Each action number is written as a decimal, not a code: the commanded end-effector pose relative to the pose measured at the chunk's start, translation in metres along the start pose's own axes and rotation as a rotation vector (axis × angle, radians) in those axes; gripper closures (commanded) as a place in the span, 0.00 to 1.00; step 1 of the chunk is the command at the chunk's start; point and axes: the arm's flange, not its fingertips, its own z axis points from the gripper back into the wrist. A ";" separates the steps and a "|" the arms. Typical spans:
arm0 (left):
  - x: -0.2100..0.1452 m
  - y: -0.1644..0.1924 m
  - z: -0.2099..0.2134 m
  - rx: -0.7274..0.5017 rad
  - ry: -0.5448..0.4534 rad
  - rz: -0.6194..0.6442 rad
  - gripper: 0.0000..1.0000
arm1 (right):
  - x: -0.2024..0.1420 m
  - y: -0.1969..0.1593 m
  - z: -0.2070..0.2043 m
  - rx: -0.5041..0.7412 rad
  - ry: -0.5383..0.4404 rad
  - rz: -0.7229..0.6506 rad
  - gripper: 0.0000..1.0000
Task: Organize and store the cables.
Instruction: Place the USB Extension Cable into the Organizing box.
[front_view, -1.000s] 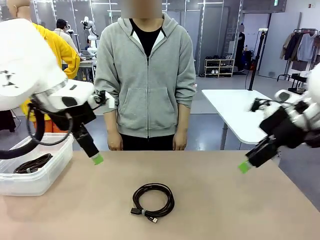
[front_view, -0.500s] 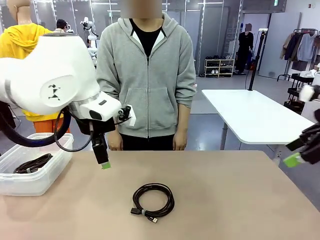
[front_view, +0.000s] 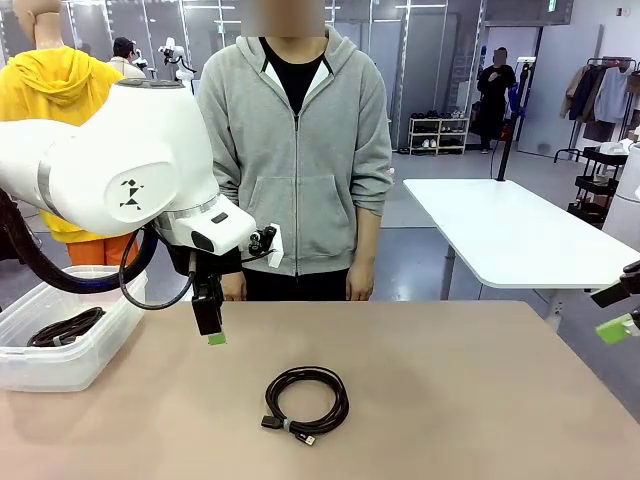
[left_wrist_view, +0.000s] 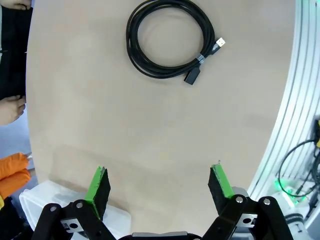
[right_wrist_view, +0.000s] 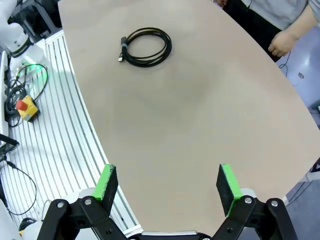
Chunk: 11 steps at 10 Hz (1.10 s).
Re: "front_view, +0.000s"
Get black trolley cart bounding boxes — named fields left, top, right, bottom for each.
left=567, top=144, right=630, bottom=226

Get black clothes rack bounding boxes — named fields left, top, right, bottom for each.
left=553, top=56, right=640, bottom=164

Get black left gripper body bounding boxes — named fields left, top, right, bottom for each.
left=172, top=244, right=243, bottom=299

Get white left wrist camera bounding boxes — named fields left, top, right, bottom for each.
left=247, top=223, right=285, bottom=270

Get black t-shirt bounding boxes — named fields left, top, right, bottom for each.
left=258, top=35, right=329, bottom=116

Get wooden shoe rack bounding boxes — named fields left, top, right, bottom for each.
left=408, top=115, right=471, bottom=156

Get blurred person head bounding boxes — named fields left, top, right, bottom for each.
left=239, top=0, right=326, bottom=39

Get person in grey hoodie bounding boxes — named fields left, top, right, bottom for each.
left=197, top=24, right=394, bottom=277

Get orange trousers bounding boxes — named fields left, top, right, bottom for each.
left=66, top=229, right=141, bottom=267

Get pale blue hanging shirt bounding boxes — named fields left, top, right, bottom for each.
left=594, top=67, right=632, bottom=125

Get person left hand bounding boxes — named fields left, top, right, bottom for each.
left=346, top=259, right=376, bottom=302

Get mannequin in yellow hoodie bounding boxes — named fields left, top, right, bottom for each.
left=0, top=45, right=126, bottom=245

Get dark braided USB cable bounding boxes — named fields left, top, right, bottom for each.
left=259, top=366, right=351, bottom=449

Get person left forearm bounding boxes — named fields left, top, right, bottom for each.
left=348, top=204, right=385, bottom=269

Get clear plastic storage container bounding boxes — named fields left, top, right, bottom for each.
left=0, top=265, right=149, bottom=394

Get person in grey shirt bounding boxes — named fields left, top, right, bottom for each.
left=239, top=264, right=374, bottom=302

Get white table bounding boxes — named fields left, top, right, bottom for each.
left=403, top=178, right=640, bottom=331

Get person in black outfit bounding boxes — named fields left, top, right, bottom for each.
left=477, top=47, right=517, bottom=155

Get navy hanging jacket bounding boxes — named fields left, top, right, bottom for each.
left=569, top=64, right=604, bottom=124

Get beige mannequin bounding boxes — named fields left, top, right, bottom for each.
left=12, top=0, right=64, bottom=51

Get black left arm hose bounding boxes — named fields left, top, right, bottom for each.
left=0, top=189, right=196, bottom=311

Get person right hand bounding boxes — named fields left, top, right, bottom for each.
left=222, top=272, right=247, bottom=302

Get black camera stand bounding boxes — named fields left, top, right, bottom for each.
left=492, top=56, right=537, bottom=182

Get tan hanging coat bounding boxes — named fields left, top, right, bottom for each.
left=558, top=63, right=586, bottom=121

